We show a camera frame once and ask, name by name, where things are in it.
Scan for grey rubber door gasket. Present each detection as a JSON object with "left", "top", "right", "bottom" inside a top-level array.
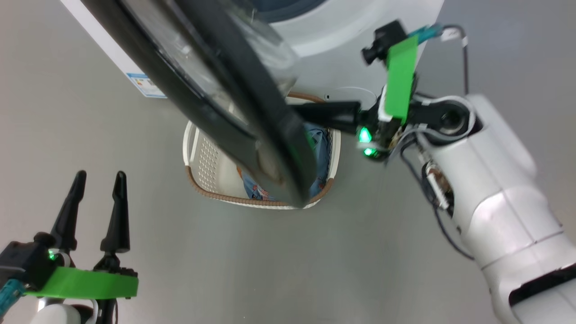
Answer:
[{"left": 252, "top": 0, "right": 329, "bottom": 23}]

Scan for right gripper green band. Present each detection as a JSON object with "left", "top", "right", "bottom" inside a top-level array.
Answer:
[{"left": 293, "top": 35, "right": 421, "bottom": 162}]

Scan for blue and cream garment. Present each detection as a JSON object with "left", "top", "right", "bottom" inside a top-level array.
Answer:
[{"left": 236, "top": 126, "right": 333, "bottom": 201}]

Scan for round white filter cover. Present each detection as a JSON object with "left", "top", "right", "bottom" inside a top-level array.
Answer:
[{"left": 326, "top": 86, "right": 378, "bottom": 111}]

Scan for blue energy label sticker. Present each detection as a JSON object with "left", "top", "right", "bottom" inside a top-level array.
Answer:
[{"left": 126, "top": 72, "right": 168, "bottom": 99}]

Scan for right camera cable teal plug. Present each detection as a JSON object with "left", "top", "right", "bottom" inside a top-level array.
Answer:
[{"left": 407, "top": 25, "right": 471, "bottom": 97}]

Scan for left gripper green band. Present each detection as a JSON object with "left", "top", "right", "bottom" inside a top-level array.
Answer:
[{"left": 25, "top": 170, "right": 139, "bottom": 324}]

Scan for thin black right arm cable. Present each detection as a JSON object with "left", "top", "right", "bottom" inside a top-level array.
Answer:
[{"left": 398, "top": 135, "right": 475, "bottom": 261}]

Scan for white front-load washing machine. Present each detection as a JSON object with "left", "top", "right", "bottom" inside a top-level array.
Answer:
[{"left": 61, "top": 0, "right": 446, "bottom": 120}]

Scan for cream laundry basket brown rim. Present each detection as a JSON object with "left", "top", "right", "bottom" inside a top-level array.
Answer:
[{"left": 182, "top": 92, "right": 342, "bottom": 210}]

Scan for left camera cable teal plug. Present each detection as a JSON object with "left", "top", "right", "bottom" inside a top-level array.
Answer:
[{"left": 0, "top": 278, "right": 23, "bottom": 315}]

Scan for washing machine door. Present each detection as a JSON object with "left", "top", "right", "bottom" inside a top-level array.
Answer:
[{"left": 81, "top": 0, "right": 318, "bottom": 210}]

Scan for camera cable teal plug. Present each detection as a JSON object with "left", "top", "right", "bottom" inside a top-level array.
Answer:
[
  {"left": 0, "top": 278, "right": 23, "bottom": 315},
  {"left": 407, "top": 25, "right": 471, "bottom": 97}
]

